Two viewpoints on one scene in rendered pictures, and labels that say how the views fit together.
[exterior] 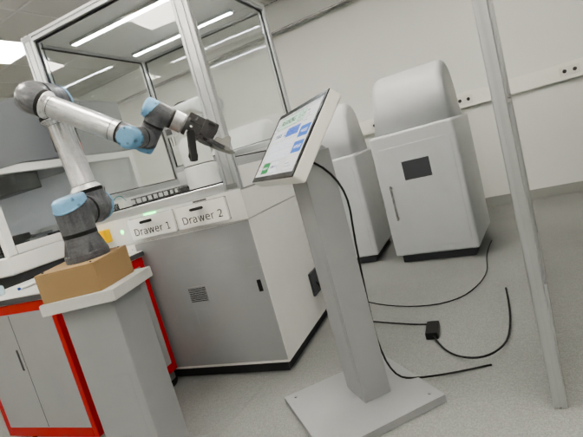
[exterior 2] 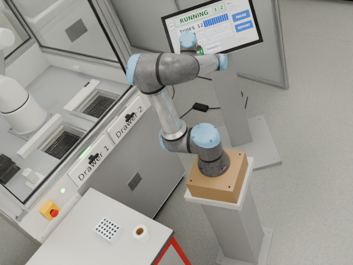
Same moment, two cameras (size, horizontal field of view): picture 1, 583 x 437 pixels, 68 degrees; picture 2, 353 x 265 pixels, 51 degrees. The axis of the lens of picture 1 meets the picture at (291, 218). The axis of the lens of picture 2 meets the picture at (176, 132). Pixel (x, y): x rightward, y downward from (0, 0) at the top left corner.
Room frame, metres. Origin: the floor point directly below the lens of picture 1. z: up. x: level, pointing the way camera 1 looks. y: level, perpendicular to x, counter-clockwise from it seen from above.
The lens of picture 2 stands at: (1.11, 1.77, 2.22)
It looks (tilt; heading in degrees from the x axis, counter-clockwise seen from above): 44 degrees down; 299
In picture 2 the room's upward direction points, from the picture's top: 24 degrees counter-clockwise
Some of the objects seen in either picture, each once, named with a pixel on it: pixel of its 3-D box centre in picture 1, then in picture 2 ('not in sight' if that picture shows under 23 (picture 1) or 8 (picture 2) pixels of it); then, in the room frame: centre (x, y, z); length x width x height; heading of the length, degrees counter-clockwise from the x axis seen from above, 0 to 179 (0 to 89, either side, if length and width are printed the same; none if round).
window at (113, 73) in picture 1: (126, 108); (31, 68); (2.25, 0.65, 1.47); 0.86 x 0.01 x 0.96; 66
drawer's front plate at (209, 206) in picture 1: (202, 213); (127, 119); (2.12, 0.41, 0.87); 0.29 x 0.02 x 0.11; 66
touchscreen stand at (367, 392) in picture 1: (328, 284); (230, 99); (1.64, -0.07, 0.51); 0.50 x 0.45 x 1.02; 107
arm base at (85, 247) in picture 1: (84, 244); (211, 157); (1.56, 0.74, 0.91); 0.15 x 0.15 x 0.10
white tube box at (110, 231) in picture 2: not in sight; (108, 230); (2.06, 1.05, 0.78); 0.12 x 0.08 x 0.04; 154
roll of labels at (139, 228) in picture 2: not in sight; (141, 233); (1.88, 1.06, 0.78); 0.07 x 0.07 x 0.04
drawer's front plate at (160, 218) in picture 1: (152, 225); (91, 160); (2.24, 0.70, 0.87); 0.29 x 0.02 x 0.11; 66
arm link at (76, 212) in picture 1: (74, 212); (205, 141); (1.56, 0.74, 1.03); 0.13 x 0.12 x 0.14; 173
